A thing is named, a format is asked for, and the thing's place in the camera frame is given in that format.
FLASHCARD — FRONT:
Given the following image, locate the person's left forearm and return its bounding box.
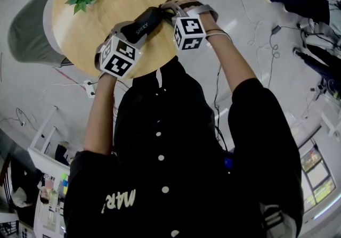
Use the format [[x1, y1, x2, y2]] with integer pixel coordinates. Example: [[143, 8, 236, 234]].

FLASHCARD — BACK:
[[83, 73, 118, 155]]

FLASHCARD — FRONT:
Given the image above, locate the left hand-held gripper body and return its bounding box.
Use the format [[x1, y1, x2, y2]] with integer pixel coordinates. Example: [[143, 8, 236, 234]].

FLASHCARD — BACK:
[[95, 33, 142, 80]]

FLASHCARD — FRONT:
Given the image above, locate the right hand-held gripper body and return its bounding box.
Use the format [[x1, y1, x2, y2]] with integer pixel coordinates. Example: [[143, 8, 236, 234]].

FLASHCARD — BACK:
[[173, 0, 220, 52]]

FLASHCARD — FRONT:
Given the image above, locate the glass window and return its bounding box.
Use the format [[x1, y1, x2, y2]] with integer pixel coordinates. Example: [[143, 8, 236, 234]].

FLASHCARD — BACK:
[[298, 138, 337, 214]]

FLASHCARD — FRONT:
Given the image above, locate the person's right forearm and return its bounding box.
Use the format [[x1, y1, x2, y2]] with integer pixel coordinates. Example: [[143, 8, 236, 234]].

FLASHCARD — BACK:
[[205, 33, 263, 94]]

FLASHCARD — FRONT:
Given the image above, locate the black zippered case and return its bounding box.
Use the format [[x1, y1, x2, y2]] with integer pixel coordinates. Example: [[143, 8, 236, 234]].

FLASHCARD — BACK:
[[121, 5, 167, 44]]

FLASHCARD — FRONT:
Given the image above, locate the white power strip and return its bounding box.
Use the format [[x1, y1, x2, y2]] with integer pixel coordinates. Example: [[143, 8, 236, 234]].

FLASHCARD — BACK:
[[84, 79, 96, 99]]

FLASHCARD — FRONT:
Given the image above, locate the white desk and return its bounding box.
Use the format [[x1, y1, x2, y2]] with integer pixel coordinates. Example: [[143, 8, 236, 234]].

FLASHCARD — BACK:
[[28, 105, 71, 238]]

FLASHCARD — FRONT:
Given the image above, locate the person's black buttoned jacket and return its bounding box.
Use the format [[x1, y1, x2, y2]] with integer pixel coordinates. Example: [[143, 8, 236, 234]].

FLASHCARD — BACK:
[[63, 55, 304, 238]]

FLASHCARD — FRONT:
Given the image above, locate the grey shell chair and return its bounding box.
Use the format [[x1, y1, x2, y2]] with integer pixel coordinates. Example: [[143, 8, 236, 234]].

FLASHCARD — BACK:
[[7, 0, 74, 68]]

